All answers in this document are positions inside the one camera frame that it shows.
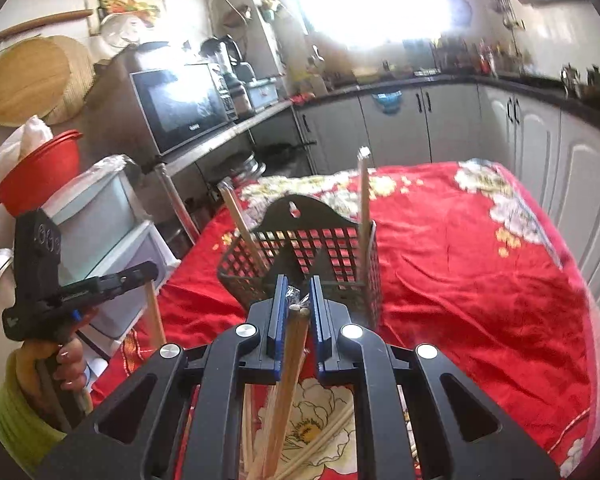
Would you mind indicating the microwave oven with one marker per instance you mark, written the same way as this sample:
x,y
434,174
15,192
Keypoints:
x,y
152,99

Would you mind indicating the red floral tablecloth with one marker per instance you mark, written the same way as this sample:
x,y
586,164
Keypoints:
x,y
468,262

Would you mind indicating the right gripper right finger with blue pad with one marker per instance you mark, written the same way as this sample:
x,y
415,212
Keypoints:
x,y
417,415

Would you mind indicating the round wooden cutting board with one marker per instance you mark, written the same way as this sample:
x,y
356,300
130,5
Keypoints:
x,y
47,77

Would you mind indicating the dark plastic utensil basket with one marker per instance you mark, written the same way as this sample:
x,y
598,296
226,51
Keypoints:
x,y
300,236

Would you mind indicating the blue bag on cabinet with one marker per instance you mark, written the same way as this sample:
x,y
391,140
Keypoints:
x,y
389,103

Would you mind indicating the white plastic storage drawers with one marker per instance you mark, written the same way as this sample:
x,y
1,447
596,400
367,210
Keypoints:
x,y
104,228

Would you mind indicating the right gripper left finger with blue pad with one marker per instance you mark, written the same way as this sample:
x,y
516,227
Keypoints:
x,y
179,416

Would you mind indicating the chopsticks pair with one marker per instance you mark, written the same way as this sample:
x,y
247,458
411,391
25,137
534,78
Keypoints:
x,y
279,405

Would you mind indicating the yellow green sleeve forearm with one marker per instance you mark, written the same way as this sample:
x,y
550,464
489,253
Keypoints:
x,y
25,436

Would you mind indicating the red plastic basin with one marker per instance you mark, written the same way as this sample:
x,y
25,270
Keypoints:
x,y
41,173

